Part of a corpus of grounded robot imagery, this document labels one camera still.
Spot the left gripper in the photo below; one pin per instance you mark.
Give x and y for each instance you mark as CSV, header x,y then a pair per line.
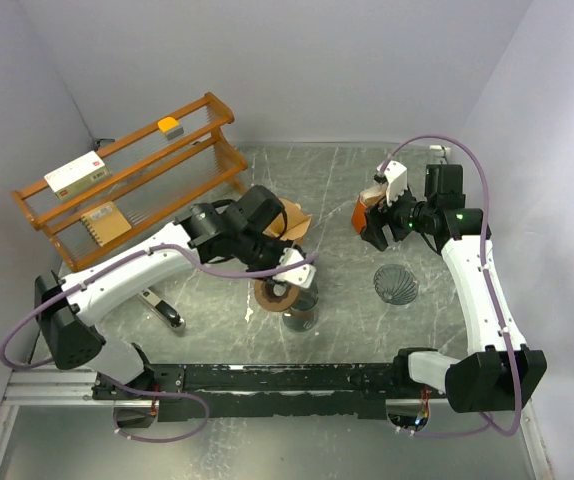
x,y
281,245

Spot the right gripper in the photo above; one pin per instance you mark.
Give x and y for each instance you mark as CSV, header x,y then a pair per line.
x,y
373,231

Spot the orange coffee filter box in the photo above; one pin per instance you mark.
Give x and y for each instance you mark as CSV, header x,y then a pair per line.
x,y
374,196

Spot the brown paper coffee filter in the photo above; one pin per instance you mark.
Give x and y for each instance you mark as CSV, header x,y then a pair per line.
x,y
291,227

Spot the clear glass ribbed dripper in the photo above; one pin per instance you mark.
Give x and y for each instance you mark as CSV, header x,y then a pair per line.
x,y
395,284

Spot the grey glass carafe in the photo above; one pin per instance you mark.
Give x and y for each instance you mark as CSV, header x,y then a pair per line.
x,y
301,316

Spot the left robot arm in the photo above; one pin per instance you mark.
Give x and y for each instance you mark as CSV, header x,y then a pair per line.
x,y
70,307

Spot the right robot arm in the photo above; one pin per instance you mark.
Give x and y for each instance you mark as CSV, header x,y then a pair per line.
x,y
500,371

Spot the silver black coffee scoop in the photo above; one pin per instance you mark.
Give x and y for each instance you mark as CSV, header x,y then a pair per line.
x,y
167,313

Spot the orange wooden rack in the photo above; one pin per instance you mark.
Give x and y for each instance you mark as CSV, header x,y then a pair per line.
x,y
151,180

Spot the orange grey small box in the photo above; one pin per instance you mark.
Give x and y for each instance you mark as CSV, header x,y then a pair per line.
x,y
170,127

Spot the white flat box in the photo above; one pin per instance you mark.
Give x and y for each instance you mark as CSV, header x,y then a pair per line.
x,y
77,176

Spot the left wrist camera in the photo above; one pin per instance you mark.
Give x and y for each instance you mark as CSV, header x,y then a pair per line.
x,y
298,273

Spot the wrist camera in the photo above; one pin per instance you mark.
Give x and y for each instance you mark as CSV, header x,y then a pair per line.
x,y
298,273
393,177

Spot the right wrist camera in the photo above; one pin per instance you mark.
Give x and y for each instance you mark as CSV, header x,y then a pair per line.
x,y
393,177

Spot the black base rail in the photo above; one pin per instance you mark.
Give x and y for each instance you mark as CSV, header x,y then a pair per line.
x,y
261,391

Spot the aluminium frame rail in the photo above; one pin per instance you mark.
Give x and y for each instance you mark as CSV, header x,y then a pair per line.
x,y
48,386

